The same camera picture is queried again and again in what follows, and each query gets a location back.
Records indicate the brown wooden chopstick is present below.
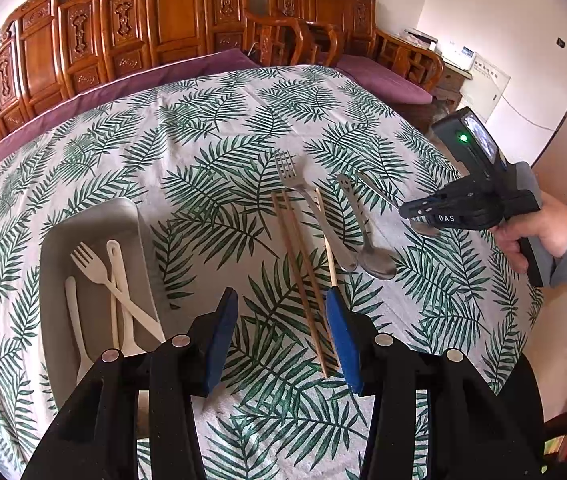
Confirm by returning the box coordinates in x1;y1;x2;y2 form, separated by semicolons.
283;193;325;311
271;192;330;379

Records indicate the white desk device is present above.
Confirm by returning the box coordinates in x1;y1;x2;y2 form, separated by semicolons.
403;28;439;49

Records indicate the carved wooden armchair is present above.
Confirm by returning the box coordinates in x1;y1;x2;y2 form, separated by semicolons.
267;0;447;107

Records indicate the person's right hand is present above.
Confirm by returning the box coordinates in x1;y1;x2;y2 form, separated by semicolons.
493;194;567;275

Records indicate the white wall panel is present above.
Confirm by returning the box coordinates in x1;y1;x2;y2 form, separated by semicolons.
466;57;513;124

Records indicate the grey metal tray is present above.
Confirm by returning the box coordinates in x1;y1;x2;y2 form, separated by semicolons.
40;197;170;413

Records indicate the metal fork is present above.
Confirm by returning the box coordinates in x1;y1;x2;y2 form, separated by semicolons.
274;150;359;273

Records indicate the white device with screen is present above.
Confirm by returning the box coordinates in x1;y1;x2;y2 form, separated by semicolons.
436;42;477;69

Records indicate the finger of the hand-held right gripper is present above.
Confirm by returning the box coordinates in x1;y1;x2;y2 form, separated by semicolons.
398;195;439;223

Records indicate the purple armchair cushion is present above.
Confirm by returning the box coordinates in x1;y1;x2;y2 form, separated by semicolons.
336;54;434;106

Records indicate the carved wooden sofa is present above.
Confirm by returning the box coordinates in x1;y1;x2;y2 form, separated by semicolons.
0;0;314;161

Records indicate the leaf-printed tablecloth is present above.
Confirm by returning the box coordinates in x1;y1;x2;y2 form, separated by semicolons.
0;63;544;480

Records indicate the metal spoon with slotted handle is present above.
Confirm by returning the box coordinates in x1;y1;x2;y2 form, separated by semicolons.
336;174;397;279

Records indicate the cream plastic fork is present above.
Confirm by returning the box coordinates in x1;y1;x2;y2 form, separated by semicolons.
70;242;167;345

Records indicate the wooden side table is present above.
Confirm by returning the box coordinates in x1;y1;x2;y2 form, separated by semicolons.
433;30;475;104

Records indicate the white cable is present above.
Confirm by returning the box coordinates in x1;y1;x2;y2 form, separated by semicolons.
503;93;560;132

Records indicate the brown cardboard sheet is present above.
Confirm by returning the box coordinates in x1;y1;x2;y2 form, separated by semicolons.
531;112;567;195

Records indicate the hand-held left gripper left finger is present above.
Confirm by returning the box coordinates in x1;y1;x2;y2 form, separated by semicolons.
20;287;239;480

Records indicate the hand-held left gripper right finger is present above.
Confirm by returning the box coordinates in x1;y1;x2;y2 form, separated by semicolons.
326;287;547;480

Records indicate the plain metal spoon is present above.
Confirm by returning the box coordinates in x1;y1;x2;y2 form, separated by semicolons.
357;172;445;239

